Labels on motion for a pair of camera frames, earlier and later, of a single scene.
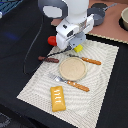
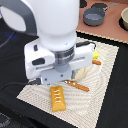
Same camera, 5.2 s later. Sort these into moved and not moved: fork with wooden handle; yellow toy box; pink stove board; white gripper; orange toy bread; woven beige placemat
Moved: yellow toy box; white gripper
Not moved: orange toy bread; woven beige placemat; fork with wooden handle; pink stove board
